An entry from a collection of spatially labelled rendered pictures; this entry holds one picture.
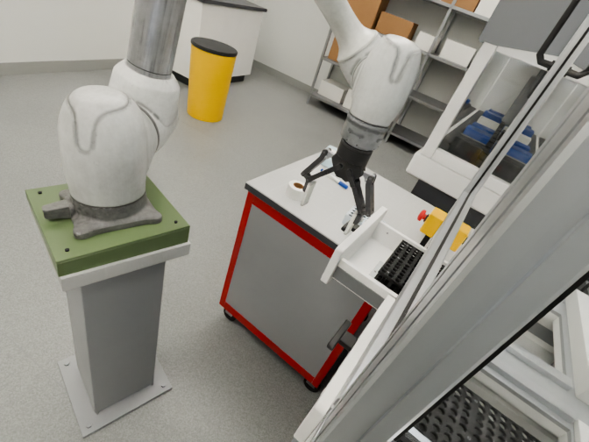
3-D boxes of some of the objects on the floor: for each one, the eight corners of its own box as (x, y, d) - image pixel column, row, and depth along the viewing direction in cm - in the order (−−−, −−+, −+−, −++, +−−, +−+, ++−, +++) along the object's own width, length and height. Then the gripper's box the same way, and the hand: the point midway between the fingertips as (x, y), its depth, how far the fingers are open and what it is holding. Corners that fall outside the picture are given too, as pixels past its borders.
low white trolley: (212, 315, 159) (245, 181, 115) (287, 258, 206) (330, 146, 162) (310, 402, 140) (393, 281, 97) (367, 317, 187) (442, 210, 144)
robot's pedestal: (57, 363, 124) (21, 196, 80) (140, 329, 143) (148, 180, 100) (82, 438, 109) (55, 285, 65) (172, 388, 129) (196, 245, 85)
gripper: (304, 119, 75) (279, 197, 87) (403, 174, 67) (359, 251, 79) (321, 116, 81) (294, 188, 93) (414, 166, 73) (372, 238, 85)
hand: (326, 214), depth 86 cm, fingers open, 13 cm apart
